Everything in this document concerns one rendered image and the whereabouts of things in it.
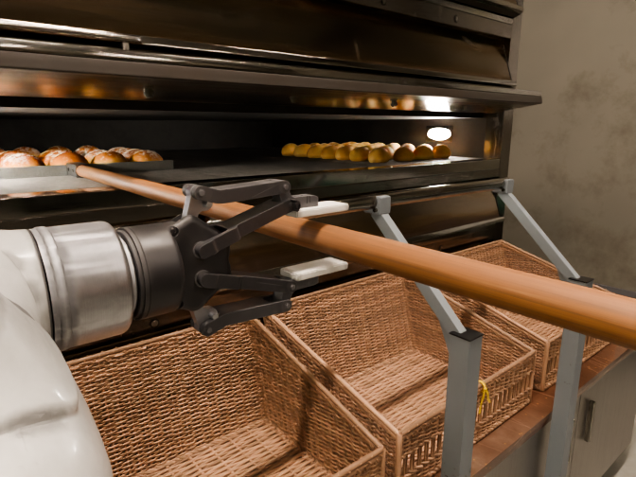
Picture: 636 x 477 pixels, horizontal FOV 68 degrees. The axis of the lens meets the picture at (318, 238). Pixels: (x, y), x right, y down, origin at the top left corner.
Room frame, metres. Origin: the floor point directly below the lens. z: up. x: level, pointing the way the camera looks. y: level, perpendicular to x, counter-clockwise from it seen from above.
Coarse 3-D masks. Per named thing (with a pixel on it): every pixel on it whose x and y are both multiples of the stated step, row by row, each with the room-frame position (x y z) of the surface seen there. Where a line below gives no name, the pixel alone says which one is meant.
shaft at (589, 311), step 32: (160, 192) 0.78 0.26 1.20; (288, 224) 0.51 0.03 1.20; (320, 224) 0.48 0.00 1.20; (352, 256) 0.43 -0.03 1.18; (384, 256) 0.40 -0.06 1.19; (416, 256) 0.38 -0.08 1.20; (448, 256) 0.36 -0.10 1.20; (448, 288) 0.35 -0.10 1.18; (480, 288) 0.33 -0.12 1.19; (512, 288) 0.31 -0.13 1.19; (544, 288) 0.30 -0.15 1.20; (576, 288) 0.29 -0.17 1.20; (544, 320) 0.29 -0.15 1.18; (576, 320) 0.28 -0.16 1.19; (608, 320) 0.26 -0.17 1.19
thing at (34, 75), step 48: (48, 96) 0.93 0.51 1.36; (96, 96) 0.97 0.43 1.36; (192, 96) 1.06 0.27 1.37; (240, 96) 1.11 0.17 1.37; (288, 96) 1.16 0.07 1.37; (336, 96) 1.23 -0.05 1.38; (384, 96) 1.30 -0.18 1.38; (432, 96) 1.38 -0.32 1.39; (480, 96) 1.54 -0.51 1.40; (528, 96) 1.74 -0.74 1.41
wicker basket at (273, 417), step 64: (256, 320) 1.08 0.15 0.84; (128, 384) 0.90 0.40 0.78; (192, 384) 0.98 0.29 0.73; (256, 384) 1.07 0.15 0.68; (320, 384) 0.89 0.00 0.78; (128, 448) 0.86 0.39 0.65; (192, 448) 0.93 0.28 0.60; (256, 448) 0.94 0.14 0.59; (320, 448) 0.89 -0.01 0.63; (384, 448) 0.76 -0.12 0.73
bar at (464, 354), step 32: (384, 192) 0.95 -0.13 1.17; (416, 192) 1.00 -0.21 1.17; (448, 192) 1.06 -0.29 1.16; (128, 224) 0.63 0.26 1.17; (384, 224) 0.91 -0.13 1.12; (448, 320) 0.79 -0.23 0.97; (480, 352) 0.76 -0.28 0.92; (576, 352) 1.05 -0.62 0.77; (448, 384) 0.77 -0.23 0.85; (576, 384) 1.06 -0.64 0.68; (448, 416) 0.77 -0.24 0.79; (448, 448) 0.76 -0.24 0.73
